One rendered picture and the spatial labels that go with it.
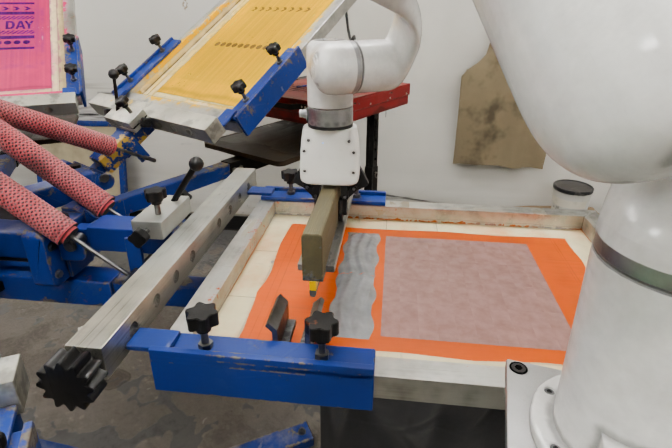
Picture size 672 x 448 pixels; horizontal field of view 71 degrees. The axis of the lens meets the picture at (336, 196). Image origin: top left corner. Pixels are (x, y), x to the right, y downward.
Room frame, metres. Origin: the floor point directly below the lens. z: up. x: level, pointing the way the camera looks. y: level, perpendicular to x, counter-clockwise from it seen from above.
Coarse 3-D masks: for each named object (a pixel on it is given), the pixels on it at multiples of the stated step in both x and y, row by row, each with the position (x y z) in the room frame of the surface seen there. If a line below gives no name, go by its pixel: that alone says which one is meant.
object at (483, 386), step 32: (256, 224) 0.92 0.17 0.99; (480, 224) 0.99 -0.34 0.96; (512, 224) 0.98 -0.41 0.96; (544, 224) 0.97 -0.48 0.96; (576, 224) 0.96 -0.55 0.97; (224, 256) 0.78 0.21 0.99; (224, 288) 0.69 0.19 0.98; (384, 384) 0.47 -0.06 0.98; (416, 384) 0.47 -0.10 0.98; (448, 384) 0.46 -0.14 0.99; (480, 384) 0.46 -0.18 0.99
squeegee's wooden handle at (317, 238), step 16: (320, 192) 0.74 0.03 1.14; (336, 192) 0.74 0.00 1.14; (320, 208) 0.66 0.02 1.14; (336, 208) 0.73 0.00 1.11; (320, 224) 0.61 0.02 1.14; (336, 224) 0.73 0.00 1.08; (304, 240) 0.57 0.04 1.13; (320, 240) 0.57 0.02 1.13; (304, 256) 0.57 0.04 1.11; (320, 256) 0.57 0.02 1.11; (304, 272) 0.57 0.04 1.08; (320, 272) 0.57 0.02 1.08
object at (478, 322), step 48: (288, 288) 0.73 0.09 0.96; (336, 288) 0.73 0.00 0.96; (384, 288) 0.72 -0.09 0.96; (432, 288) 0.72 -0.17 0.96; (480, 288) 0.72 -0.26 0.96; (528, 288) 0.72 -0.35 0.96; (240, 336) 0.59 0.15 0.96; (384, 336) 0.59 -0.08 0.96; (432, 336) 0.59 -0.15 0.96; (480, 336) 0.59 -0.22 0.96; (528, 336) 0.59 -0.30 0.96
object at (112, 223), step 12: (108, 216) 0.85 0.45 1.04; (120, 216) 0.85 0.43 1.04; (132, 216) 0.85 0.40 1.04; (96, 228) 0.80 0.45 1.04; (108, 228) 0.80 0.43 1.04; (120, 228) 0.80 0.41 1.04; (96, 240) 0.80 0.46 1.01; (108, 240) 0.80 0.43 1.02; (120, 240) 0.79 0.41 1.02; (156, 240) 0.78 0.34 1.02; (144, 252) 0.79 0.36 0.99
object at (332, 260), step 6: (348, 198) 0.87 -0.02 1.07; (348, 204) 0.83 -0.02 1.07; (348, 210) 0.81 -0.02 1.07; (342, 222) 0.75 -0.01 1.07; (342, 228) 0.73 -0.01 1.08; (336, 234) 0.70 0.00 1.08; (342, 234) 0.71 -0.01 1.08; (336, 240) 0.68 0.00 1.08; (336, 246) 0.66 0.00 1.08; (330, 252) 0.64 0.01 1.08; (336, 252) 0.64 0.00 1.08; (300, 258) 0.62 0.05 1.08; (330, 258) 0.62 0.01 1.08; (336, 258) 0.62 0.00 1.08; (300, 264) 0.60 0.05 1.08; (330, 264) 0.60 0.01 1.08; (336, 264) 0.62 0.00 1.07; (330, 270) 0.60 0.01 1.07
